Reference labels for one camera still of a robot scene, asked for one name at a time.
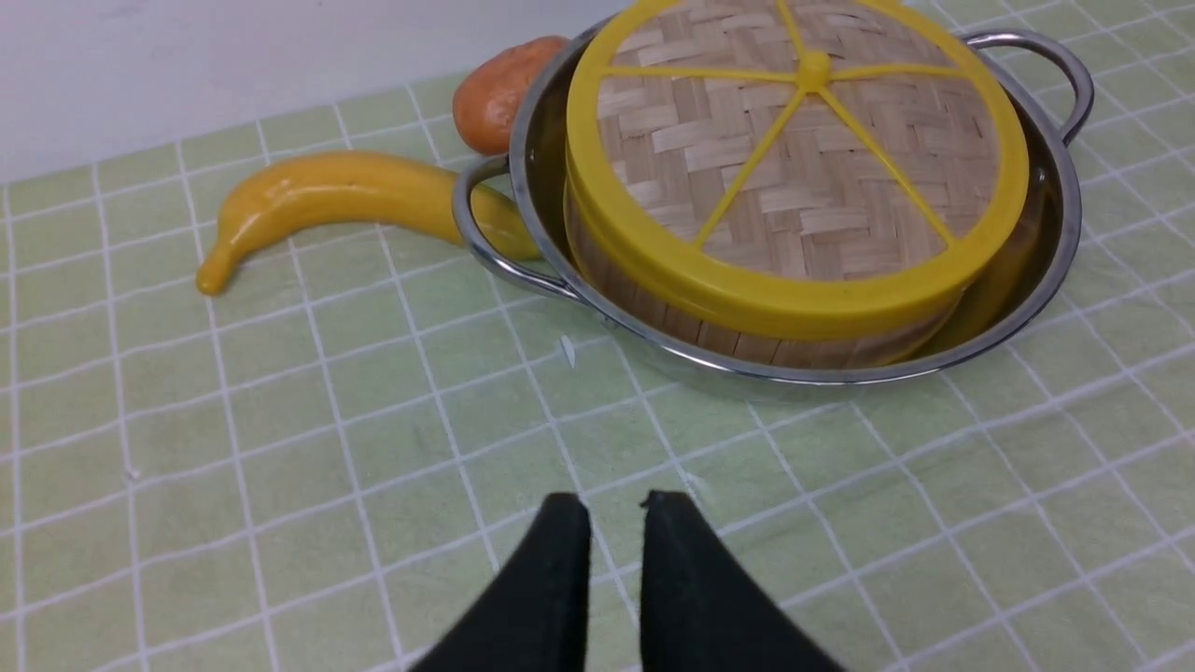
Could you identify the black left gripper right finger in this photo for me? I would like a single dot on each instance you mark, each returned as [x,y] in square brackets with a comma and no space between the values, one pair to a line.
[700,610]

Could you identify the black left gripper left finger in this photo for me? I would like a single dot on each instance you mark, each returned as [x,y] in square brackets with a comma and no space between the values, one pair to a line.
[533,615]

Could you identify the yellow bamboo steamer lid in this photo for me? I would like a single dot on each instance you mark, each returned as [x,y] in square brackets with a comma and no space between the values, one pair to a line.
[801,170]

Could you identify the yellow rimmed bamboo steamer basket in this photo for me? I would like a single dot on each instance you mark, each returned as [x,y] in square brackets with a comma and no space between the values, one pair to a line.
[597,267]

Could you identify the stainless steel pot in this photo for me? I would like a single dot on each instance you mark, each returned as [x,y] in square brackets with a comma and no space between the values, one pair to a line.
[1004,300]

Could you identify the green checkered tablecloth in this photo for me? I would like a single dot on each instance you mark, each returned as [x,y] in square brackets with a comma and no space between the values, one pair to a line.
[321,469]

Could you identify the yellow toy banana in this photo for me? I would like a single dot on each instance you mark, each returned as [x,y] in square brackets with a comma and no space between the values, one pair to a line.
[339,187]

